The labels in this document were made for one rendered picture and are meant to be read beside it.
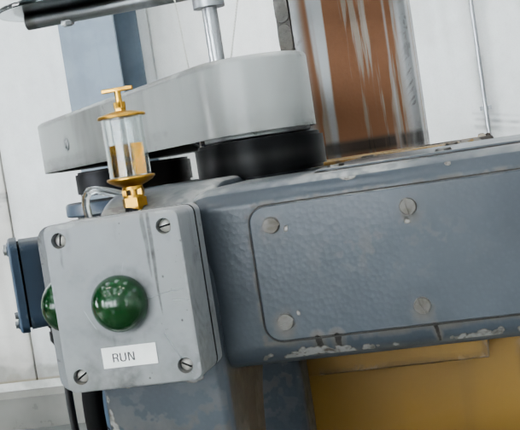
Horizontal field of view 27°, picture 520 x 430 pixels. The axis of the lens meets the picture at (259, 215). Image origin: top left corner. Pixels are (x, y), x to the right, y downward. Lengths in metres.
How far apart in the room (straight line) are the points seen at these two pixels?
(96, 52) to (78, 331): 5.10
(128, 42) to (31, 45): 0.60
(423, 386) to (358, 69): 0.34
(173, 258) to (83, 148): 0.43
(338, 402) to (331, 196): 0.35
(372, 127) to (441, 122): 4.68
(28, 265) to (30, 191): 5.22
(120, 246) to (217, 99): 0.18
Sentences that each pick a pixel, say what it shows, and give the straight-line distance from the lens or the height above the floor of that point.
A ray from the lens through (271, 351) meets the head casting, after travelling 0.60.
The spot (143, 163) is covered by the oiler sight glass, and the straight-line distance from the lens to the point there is 0.63.
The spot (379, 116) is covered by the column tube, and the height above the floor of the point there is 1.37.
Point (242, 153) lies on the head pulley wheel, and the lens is 0.70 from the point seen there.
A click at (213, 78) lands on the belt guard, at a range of 0.71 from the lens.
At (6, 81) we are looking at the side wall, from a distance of 6.33.
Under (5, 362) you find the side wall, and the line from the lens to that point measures 6.50.
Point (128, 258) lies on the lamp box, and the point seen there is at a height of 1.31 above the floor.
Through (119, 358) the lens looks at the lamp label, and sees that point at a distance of 0.57.
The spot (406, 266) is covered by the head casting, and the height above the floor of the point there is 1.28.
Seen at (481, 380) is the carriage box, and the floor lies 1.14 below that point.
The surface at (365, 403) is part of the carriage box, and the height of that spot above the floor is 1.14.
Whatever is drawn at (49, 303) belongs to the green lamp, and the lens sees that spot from 0.59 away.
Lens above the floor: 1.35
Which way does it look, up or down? 3 degrees down
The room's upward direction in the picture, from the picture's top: 9 degrees counter-clockwise
